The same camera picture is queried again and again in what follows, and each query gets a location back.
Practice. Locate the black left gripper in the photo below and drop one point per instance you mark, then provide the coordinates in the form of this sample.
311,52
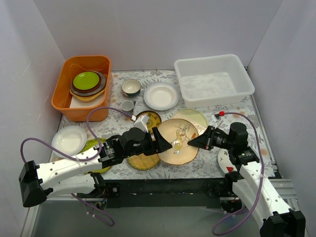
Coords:
150,142

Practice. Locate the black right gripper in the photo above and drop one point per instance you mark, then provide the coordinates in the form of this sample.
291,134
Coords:
210,138

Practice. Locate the tan bird painted plate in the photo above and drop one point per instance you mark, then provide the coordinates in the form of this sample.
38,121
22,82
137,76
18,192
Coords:
178,132

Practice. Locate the white watermelon pattern plate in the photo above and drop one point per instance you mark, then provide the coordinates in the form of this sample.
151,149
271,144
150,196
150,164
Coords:
224,161

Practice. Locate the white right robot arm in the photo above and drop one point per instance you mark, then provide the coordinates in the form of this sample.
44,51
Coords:
275,218

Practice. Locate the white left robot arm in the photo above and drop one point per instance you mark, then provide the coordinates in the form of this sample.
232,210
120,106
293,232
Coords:
37,180

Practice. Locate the white plastic bin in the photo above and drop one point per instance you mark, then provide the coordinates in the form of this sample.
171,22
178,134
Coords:
213,80

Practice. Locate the orange plastic bin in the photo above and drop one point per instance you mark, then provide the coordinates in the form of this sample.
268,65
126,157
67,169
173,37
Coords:
61,99

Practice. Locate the cream green glazed plate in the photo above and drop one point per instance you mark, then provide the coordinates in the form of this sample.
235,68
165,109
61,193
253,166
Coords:
194,117

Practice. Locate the round bamboo woven tray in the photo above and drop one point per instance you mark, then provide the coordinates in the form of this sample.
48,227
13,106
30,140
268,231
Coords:
142,162

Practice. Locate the yellow black patterned plate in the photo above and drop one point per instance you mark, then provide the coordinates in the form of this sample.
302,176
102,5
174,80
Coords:
154,119

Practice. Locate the grey ceramic mug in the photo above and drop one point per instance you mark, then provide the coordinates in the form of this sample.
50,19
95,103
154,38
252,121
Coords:
128,106

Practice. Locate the white deep plate blue rim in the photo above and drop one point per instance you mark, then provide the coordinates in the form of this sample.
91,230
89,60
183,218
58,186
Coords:
161,96

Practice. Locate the dark teal ceramic bowl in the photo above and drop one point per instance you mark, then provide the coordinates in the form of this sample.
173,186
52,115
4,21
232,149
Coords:
131,88

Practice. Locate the lime green dotted plate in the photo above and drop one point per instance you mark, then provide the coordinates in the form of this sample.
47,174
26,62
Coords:
89,144

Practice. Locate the dark brown plate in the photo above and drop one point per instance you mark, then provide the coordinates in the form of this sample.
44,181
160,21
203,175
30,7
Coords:
96,87

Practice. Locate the white deep plate left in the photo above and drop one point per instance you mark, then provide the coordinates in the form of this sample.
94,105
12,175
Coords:
70,140

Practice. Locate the yellow woven basket plate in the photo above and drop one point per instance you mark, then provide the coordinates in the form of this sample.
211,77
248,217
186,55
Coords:
87,98

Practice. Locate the white square plate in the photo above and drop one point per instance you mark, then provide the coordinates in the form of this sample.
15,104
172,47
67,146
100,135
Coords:
76,103

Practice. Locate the lime green small plate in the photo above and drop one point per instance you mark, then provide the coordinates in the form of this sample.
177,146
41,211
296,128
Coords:
86,80

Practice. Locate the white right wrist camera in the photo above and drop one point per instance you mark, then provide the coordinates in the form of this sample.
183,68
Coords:
217,119

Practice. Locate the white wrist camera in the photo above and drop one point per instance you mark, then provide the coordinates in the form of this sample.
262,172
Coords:
217,119
141,122

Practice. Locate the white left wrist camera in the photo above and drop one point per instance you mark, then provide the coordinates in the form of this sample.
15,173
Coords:
141,122

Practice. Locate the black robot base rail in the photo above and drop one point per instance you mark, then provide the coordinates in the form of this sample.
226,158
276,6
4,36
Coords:
200,192

